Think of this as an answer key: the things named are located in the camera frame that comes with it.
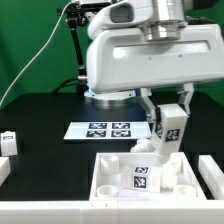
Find white left fence block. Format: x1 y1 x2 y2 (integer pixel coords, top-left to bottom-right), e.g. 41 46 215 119
0 157 11 186

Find white front fence wall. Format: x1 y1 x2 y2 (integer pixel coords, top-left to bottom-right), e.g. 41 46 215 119
0 200 224 224

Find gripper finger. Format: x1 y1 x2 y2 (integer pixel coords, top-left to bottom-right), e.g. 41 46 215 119
177 83 194 115
140 88 156 123

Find white cable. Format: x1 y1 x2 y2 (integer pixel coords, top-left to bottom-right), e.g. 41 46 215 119
0 2 72 108

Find black cables at base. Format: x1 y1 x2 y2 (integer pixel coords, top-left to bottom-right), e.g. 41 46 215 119
51 77 88 94

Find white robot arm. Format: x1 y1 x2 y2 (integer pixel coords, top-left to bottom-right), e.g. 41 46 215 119
86 0 224 122

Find white fence block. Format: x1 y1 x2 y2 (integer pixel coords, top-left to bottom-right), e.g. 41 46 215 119
198 155 224 200
0 157 11 186

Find white square tabletop tray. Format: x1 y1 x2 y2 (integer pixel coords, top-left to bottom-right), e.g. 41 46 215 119
89 152 206 201

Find white right fence block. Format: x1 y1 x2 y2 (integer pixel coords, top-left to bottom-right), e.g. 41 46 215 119
198 155 224 200

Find white fiducial marker sheet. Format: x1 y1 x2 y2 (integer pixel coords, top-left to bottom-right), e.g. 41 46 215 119
64 121 151 140

